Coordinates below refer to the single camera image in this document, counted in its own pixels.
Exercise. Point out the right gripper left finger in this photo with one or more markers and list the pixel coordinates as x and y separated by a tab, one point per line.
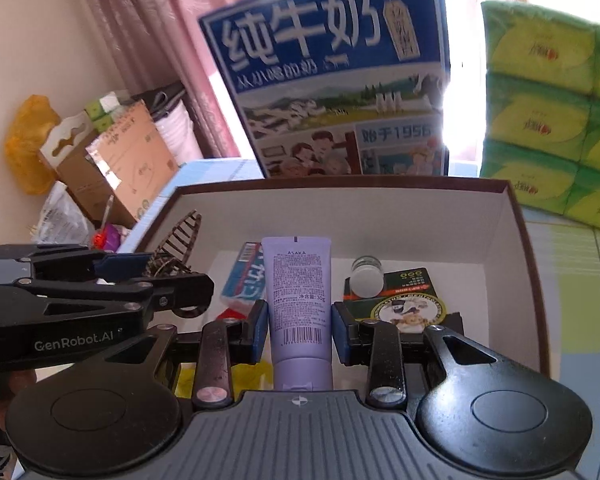
220	345

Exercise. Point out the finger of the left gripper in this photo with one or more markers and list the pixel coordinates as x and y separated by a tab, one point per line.
182	293
122	267

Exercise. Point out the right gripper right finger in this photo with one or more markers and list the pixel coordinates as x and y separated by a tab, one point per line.
382	348

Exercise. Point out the brown striped hair clip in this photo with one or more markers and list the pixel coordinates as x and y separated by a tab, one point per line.
172	255

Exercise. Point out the yellow snack packet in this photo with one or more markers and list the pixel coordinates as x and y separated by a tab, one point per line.
244	377

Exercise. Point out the purple cream tube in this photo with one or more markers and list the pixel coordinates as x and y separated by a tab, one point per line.
298	279

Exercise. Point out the purple box with red item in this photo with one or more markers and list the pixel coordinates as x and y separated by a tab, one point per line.
108	238

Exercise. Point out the red snack packet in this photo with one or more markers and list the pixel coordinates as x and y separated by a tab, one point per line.
230	313

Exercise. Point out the green round-label card packet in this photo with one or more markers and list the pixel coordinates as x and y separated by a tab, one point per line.
408	301

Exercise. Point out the blue white tissue packet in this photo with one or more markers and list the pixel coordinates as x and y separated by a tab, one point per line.
245	284

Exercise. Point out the small white lidded jar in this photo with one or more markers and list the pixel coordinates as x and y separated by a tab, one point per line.
367	277

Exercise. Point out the clear plastic bag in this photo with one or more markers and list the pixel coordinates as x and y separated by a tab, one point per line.
61	221

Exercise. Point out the black shaver box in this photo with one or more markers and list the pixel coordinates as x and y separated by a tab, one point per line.
454	321

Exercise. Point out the brown cardboard carton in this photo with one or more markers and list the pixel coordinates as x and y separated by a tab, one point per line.
129	163

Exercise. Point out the brown open cardboard box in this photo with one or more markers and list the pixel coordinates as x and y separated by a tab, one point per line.
468	233

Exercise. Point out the white stacked buckets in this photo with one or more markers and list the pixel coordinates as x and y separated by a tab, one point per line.
177	131

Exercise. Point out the yellow plastic bag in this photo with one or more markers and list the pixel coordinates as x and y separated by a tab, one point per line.
26	134

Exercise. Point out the pink patterned curtain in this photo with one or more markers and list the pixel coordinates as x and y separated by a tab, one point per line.
156	42

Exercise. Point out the blue milk carton box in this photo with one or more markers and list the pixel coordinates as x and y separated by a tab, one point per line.
336	87

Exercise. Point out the green tissue pack bundle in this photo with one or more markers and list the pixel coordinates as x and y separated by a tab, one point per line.
543	108

